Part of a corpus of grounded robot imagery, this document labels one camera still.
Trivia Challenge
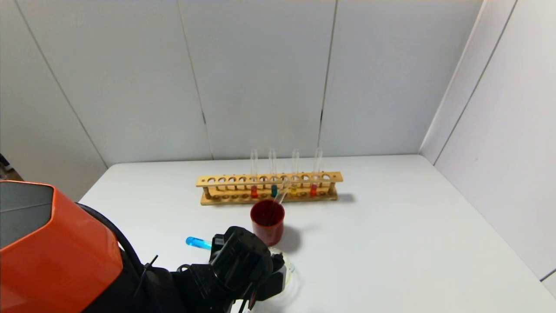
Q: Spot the yellow pigment glass test tube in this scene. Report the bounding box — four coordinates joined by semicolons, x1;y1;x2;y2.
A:
273;176;291;206
291;149;300;196

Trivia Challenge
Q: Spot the wooden test tube rack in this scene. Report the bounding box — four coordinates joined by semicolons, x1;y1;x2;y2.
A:
196;172;344;206

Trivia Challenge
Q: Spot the red pigment glass test tube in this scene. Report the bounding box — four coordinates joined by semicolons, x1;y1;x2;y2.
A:
310;148;323;196
250;149;259;199

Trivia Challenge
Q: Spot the dark red plastic cup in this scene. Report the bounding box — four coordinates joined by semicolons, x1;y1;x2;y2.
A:
250;199;286;247

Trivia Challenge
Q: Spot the clear glass beaker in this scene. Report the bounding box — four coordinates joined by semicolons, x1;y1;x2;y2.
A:
269;247;301;303

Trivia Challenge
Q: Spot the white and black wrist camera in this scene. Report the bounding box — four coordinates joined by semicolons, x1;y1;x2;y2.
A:
256;252;288;301

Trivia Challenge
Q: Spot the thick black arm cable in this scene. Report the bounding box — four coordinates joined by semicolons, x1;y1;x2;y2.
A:
77;203;146;279

